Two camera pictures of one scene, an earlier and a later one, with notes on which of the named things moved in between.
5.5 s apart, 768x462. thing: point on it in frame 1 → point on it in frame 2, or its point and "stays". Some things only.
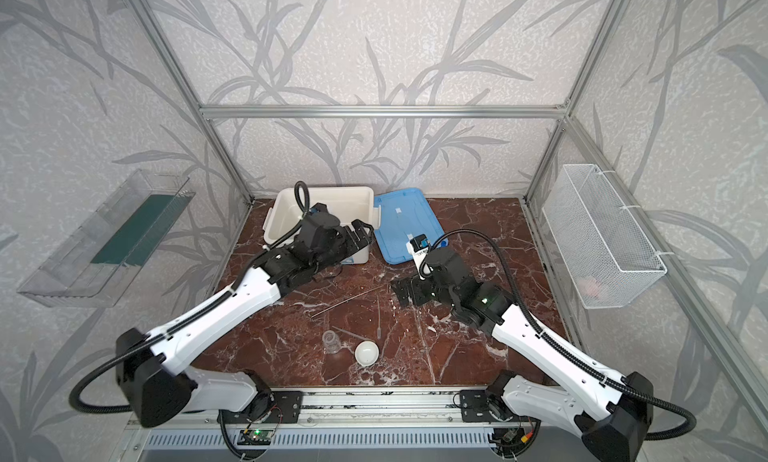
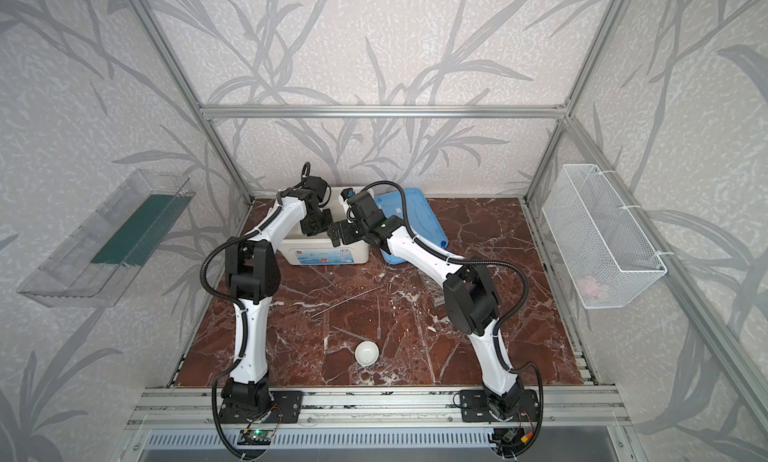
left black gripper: (354, 240) → (315, 223)
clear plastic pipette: (351, 333) stays
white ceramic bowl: (366, 353) stays
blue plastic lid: (405, 214) stays
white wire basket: (607, 259) stays
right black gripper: (411, 288) → (343, 232)
